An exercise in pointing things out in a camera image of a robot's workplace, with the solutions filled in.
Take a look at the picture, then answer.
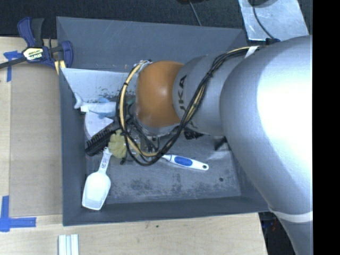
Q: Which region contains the pale yellow frilly sponge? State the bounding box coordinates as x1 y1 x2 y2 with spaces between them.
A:
108 130 129 159

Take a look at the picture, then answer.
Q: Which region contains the grey metal bin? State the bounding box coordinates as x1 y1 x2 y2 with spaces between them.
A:
55 16 269 227

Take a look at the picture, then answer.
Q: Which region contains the black brush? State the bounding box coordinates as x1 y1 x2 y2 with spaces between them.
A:
85 126 118 157

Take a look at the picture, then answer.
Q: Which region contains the white plastic scoop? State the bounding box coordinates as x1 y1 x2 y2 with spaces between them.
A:
81 147 113 211

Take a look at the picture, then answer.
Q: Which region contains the pale wood flat board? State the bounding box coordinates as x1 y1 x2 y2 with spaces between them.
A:
9 64 64 218

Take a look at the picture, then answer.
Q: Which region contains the white and blue handled tool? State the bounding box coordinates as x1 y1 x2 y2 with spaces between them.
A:
159 154 210 172

